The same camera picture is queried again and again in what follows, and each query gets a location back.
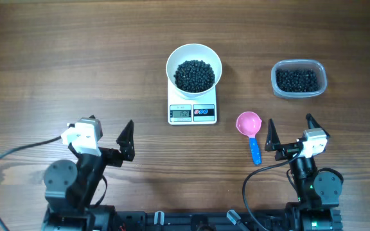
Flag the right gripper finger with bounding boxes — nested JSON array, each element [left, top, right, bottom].
[[306, 113, 321, 129], [264, 119, 281, 151]]

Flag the pink scoop blue handle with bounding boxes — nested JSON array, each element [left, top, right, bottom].
[[236, 112, 262, 166]]

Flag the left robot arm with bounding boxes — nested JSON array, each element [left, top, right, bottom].
[[41, 115, 135, 231]]

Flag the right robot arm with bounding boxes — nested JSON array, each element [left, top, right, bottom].
[[265, 114, 344, 231]]

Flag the white digital kitchen scale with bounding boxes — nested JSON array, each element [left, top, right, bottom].
[[168, 81, 218, 125]]

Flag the black beans in bowl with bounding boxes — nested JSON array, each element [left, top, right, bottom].
[[173, 60, 215, 93]]

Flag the white bowl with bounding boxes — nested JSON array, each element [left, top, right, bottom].
[[166, 44, 222, 98]]

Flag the clear plastic container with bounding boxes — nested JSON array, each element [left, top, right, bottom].
[[271, 59, 328, 99]]

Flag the right black camera cable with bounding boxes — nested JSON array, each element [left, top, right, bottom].
[[242, 149, 303, 231]]

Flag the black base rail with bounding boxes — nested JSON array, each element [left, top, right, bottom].
[[42, 205, 343, 231]]

